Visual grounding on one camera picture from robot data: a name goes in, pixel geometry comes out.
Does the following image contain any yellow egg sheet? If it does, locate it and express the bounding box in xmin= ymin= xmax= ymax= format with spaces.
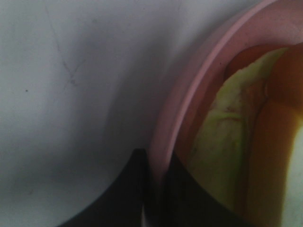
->
xmin=187 ymin=46 xmax=286 ymax=211

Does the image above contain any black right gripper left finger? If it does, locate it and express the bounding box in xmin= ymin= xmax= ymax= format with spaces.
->
xmin=60 ymin=149 xmax=149 ymax=227

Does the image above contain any pink round plate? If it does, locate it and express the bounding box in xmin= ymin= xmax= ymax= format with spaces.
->
xmin=148 ymin=0 xmax=303 ymax=182

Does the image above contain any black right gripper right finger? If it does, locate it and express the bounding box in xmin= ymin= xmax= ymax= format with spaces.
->
xmin=143 ymin=155 xmax=234 ymax=227

